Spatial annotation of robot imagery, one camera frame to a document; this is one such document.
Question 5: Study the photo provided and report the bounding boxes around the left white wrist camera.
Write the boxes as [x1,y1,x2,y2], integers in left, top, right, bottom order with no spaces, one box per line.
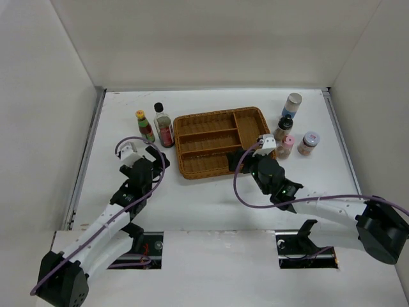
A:
[116,142,142,168]

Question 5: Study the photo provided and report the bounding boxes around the silver cap blue spice jar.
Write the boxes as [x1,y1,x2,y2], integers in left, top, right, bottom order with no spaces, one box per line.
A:
[281,93,302,118]

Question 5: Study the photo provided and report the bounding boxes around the aluminium table rail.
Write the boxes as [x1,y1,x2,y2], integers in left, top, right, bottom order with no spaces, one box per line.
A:
[61,86,107,230]
[322,88,361,194]

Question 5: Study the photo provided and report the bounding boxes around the left aluminium table rail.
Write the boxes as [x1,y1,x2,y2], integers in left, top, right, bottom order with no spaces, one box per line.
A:
[61,86,107,230]

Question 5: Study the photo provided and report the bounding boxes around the yellow cap red sauce bottle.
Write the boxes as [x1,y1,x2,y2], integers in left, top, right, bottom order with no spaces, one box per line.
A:
[135,110,155,143]

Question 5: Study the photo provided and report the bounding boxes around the black cap pepper grinder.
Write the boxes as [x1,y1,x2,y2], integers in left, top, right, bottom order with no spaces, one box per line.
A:
[274,114,293,142]

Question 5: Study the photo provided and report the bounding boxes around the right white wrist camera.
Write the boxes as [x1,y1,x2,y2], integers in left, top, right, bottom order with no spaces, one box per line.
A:
[252,134,277,157]

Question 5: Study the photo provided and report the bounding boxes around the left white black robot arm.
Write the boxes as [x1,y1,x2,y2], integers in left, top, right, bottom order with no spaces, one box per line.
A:
[31,142,170,306]

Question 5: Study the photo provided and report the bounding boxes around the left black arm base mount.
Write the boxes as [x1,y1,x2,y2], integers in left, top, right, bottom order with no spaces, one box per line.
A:
[108,232,164,270]

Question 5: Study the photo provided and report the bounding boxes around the black cap clear sauce bottle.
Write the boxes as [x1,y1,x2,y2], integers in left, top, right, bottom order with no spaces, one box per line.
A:
[154,102,174,148]

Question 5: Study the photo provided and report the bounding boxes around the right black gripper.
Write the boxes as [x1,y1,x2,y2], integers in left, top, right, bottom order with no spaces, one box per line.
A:
[227,148,270,195]

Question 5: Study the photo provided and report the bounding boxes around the pink cap spice jar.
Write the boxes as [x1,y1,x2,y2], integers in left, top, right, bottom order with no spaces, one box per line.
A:
[276,135,295,159]

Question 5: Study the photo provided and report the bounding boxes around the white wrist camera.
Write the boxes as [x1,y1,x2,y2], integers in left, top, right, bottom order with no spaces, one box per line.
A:
[252,134,277,157]
[116,142,142,168]

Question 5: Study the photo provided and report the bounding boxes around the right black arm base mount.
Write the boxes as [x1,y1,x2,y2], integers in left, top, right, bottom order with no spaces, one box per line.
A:
[275,219,338,269]

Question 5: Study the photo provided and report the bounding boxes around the clear lid red label jar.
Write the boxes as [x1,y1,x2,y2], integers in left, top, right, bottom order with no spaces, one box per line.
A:
[297,131,320,156]

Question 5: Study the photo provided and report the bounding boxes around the brown wicker divided tray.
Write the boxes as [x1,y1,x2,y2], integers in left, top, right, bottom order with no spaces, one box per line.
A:
[173,107,270,180]

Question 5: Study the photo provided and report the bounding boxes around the right aluminium table rail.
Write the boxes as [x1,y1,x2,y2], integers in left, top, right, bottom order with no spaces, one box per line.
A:
[322,88,361,194]

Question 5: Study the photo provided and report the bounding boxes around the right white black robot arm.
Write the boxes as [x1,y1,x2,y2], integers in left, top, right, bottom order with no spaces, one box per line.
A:
[227,143,408,265]

